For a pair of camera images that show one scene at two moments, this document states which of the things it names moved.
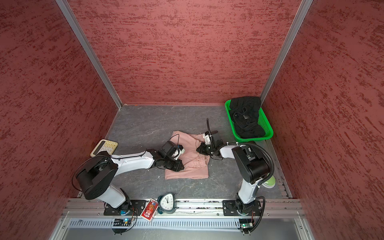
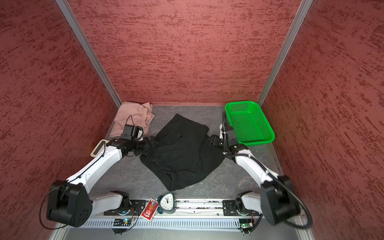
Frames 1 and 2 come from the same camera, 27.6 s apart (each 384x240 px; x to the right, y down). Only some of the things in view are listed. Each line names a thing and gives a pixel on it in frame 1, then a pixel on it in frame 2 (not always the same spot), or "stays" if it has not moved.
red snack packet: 150,210 stays
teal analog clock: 167,203 stays
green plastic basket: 261,118 stays
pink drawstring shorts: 196,164 → 132,113
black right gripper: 202,146 → 213,140
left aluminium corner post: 67,11 stays
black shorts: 244,111 → 182,152
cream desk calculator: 105,145 stays
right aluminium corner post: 303,10 stays
